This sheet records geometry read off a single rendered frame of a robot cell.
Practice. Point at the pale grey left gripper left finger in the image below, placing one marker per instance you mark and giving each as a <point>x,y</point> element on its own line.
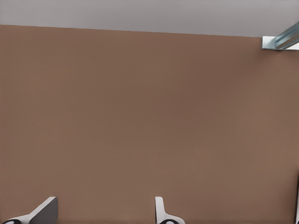
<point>44,211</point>

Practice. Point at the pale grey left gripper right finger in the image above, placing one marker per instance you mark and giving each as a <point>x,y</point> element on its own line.
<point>160,211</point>

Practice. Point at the silver frame post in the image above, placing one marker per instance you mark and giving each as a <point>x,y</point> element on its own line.
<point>279,39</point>

